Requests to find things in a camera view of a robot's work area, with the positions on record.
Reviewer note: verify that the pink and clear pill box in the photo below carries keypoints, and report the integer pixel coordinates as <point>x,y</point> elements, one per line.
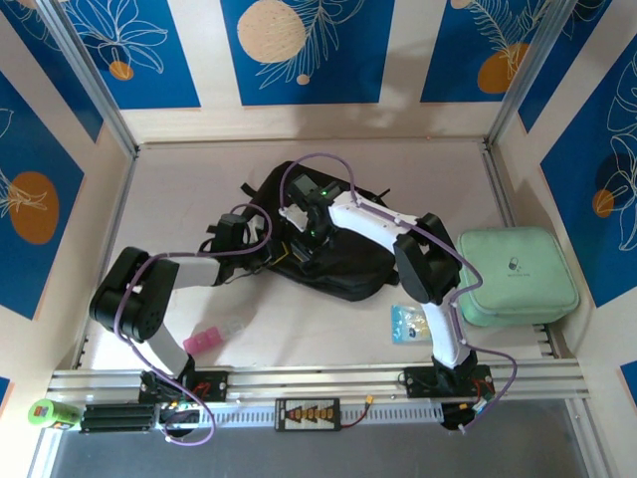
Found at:
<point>201,341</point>

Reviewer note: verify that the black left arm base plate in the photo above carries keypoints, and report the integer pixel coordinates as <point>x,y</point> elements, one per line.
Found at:
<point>214,386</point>

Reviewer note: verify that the black backpack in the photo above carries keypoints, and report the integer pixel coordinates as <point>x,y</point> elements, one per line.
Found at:
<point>348,269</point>

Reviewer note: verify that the blue floral wall poster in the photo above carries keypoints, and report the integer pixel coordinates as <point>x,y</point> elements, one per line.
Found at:
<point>149,50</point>
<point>30,199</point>
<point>35,65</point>
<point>458,50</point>
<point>308,50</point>
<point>552,74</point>
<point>592,199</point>

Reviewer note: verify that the black ribbed power box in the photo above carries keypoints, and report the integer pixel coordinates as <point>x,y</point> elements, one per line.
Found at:
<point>117,418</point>

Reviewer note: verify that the mint green zip pouch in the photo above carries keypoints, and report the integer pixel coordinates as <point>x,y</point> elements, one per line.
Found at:
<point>517,274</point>

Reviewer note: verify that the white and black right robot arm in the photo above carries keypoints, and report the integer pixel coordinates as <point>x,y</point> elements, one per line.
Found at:
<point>428,259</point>

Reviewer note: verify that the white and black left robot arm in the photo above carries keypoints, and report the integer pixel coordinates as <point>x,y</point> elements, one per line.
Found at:
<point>134,294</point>

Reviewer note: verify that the light blue sachet packet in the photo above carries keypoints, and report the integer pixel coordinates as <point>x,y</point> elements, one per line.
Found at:
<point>408,323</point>

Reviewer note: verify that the black charging board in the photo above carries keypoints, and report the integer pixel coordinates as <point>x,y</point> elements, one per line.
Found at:
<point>308,414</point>

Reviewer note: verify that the aluminium rail beam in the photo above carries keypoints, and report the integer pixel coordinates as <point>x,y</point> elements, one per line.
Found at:
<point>323,381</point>

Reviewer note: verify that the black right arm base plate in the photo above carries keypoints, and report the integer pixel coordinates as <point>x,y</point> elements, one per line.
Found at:
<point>418,381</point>

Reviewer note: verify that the aluminium frame post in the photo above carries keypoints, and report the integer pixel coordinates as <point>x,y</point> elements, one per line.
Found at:
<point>527,74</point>
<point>94,84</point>

